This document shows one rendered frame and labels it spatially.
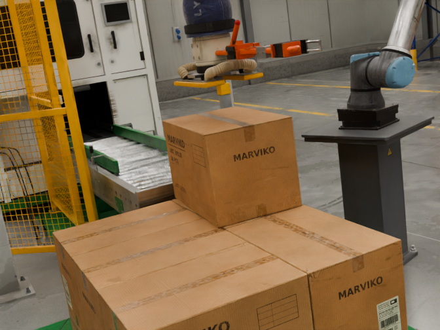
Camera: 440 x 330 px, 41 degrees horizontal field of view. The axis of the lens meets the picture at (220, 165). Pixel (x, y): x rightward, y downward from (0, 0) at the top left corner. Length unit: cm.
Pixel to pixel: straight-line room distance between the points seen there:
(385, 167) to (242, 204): 93
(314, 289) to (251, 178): 67
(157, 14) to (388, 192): 970
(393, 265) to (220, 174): 76
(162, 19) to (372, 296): 1066
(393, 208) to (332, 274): 125
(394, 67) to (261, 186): 87
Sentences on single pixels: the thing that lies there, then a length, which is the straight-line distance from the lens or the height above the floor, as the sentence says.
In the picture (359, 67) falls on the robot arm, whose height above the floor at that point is 106.
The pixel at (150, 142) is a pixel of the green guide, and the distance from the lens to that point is 440.
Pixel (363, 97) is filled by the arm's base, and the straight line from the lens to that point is 305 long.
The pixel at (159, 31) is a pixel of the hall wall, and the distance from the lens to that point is 1237.
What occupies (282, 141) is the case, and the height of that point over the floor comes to 85.
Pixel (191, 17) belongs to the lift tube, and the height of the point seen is 141.
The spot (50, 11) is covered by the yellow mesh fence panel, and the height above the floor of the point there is 157.
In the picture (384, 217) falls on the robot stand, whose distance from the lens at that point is 314.
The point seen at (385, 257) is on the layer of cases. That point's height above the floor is 50.
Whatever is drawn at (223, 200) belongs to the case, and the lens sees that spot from 243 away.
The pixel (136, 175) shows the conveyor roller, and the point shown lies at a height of 54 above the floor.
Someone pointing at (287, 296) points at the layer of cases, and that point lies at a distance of 193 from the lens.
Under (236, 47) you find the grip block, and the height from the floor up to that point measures 126.
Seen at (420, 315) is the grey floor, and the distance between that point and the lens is 282.
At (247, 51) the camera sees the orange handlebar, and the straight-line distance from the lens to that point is 234.
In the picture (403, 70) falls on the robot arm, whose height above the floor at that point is 103.
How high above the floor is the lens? 136
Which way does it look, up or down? 13 degrees down
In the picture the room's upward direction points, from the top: 8 degrees counter-clockwise
